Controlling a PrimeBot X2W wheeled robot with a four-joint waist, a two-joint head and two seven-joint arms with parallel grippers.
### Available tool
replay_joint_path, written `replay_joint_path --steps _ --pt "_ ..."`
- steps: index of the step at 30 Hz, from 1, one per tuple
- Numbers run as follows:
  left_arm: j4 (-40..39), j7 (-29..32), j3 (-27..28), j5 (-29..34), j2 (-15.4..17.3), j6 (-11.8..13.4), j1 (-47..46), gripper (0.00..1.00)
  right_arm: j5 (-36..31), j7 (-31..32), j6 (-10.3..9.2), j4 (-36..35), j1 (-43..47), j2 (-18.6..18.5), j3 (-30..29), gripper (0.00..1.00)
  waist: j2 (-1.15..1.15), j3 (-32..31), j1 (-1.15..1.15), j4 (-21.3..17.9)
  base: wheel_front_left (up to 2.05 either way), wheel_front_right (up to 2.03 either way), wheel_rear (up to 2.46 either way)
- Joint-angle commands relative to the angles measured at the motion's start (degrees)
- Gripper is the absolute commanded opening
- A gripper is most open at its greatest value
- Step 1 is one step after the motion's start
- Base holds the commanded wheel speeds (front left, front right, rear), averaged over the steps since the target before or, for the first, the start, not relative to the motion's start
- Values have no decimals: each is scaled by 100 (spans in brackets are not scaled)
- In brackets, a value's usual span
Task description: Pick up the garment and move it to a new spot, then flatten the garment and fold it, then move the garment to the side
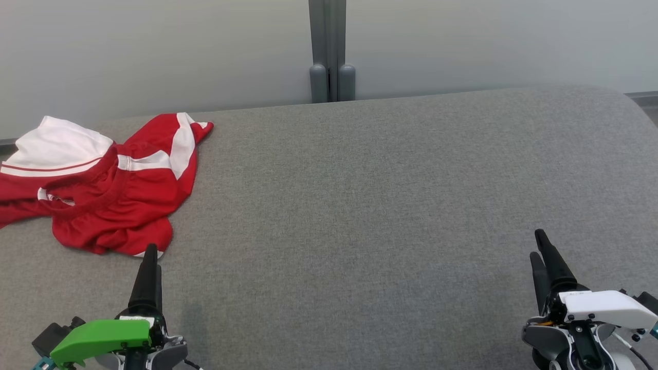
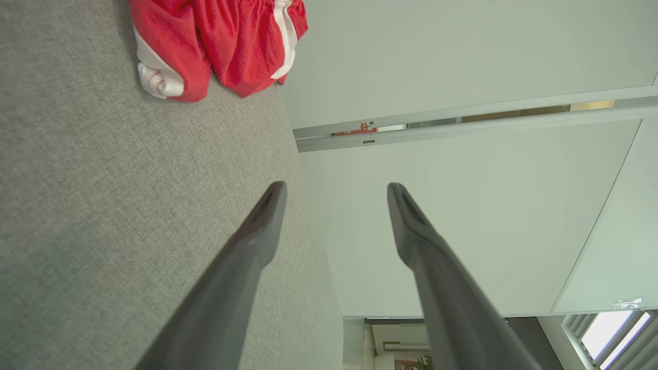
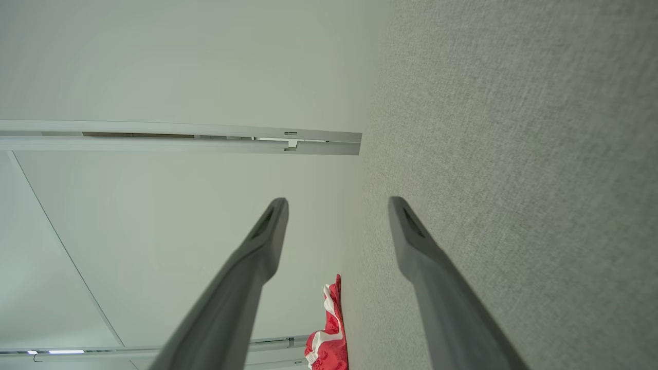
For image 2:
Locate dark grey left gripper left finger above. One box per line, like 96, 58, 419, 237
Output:
135, 181, 288, 370

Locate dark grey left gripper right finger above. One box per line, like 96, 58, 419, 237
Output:
387, 182, 541, 370

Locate red shorts with white stripe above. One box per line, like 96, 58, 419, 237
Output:
194, 0, 309, 98

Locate red jersey with white sleeves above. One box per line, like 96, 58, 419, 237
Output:
129, 0, 212, 102

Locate grey fabric sofa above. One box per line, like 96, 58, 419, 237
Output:
0, 0, 344, 370

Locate window with blinds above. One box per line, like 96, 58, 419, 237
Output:
561, 308, 658, 370

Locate grey metal partition post with latch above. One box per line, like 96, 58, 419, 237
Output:
292, 85, 658, 154

